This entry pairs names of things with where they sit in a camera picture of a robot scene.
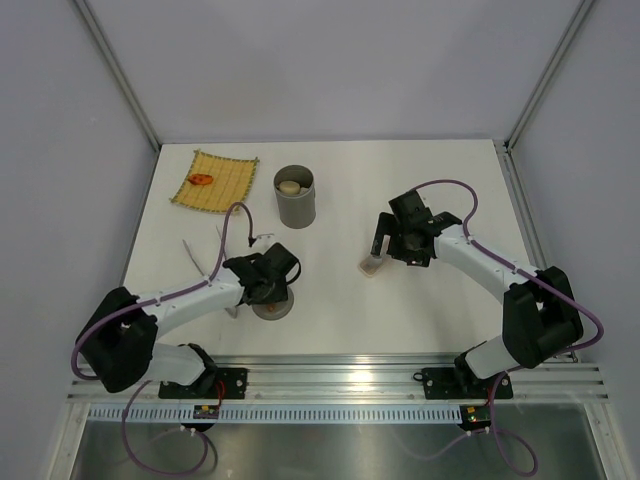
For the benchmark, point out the grey round lid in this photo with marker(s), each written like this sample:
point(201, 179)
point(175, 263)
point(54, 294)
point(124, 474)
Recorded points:
point(282, 309)

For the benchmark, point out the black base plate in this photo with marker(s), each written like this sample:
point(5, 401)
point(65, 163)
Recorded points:
point(446, 383)
point(228, 383)

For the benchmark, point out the bamboo mat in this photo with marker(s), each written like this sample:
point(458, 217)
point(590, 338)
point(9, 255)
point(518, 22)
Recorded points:
point(233, 180)

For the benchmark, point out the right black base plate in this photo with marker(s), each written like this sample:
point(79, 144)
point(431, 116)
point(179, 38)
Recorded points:
point(446, 383)

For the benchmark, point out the grey cylindrical lunch container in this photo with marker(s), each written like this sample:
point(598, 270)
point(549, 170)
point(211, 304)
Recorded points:
point(296, 212)

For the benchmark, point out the clear cutlery case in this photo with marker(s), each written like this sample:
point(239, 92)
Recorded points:
point(371, 265)

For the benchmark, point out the aluminium front rail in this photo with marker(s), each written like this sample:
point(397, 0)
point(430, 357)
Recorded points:
point(388, 379)

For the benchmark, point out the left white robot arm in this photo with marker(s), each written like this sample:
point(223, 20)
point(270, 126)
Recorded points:
point(121, 341)

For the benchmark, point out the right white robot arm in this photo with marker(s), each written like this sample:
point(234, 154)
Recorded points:
point(539, 315)

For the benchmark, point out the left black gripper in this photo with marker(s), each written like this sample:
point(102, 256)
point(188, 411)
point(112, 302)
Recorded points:
point(279, 294)

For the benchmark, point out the white slotted cable duct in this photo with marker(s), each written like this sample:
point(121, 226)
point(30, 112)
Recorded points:
point(295, 414)

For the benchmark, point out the white round bun toy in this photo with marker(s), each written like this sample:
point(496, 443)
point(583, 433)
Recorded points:
point(289, 187)

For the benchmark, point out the red tomato toy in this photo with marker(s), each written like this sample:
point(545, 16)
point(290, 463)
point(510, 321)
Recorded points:
point(200, 179)

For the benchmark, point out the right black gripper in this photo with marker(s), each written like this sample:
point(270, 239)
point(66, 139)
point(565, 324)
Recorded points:
point(386, 225)

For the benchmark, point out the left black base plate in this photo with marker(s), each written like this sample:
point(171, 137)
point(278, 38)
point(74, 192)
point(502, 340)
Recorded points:
point(228, 383)

